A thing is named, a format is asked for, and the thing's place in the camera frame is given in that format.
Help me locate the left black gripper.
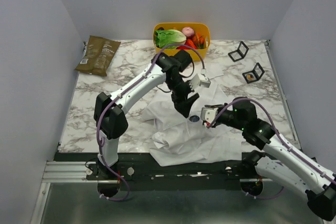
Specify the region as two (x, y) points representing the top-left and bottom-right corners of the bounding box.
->
(166, 76), (200, 119)

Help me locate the white shirt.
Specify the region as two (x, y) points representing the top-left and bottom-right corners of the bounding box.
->
(141, 61), (243, 167)

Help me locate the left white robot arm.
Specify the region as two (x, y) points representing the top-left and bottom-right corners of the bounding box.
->
(94, 50), (199, 179)

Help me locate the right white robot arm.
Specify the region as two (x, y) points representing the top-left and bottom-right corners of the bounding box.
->
(207, 97), (335, 221)

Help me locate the near black folding stand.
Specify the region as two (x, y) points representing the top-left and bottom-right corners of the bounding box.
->
(242, 63), (265, 84)

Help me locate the black folding stand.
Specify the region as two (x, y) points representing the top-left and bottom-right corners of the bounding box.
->
(242, 63), (265, 84)
(228, 41), (249, 62)

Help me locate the red pepper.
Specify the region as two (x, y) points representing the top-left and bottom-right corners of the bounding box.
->
(177, 39), (198, 50)

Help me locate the orange carrot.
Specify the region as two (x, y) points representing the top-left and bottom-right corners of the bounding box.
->
(192, 33), (205, 49)

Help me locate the far black folding stand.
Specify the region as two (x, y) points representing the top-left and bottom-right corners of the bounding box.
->
(228, 41), (249, 62)

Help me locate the green lettuce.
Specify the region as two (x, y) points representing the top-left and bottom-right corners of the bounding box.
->
(154, 29), (187, 49)

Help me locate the red onion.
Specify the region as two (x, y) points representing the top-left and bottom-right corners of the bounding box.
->
(181, 27), (195, 38)

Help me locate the yellow plastic bin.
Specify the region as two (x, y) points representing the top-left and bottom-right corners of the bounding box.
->
(153, 22), (212, 62)

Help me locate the brown snack bag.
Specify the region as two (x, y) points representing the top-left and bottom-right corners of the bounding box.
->
(75, 35), (121, 77)

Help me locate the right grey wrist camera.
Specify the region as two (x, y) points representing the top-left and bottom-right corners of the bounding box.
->
(200, 105), (221, 128)

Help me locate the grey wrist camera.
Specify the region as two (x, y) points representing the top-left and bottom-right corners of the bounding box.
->
(188, 69), (211, 90)
(200, 105), (221, 128)

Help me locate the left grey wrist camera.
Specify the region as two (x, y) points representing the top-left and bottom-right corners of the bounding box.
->
(188, 69), (211, 90)

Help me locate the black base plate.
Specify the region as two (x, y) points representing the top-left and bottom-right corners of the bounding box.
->
(54, 151), (274, 200)

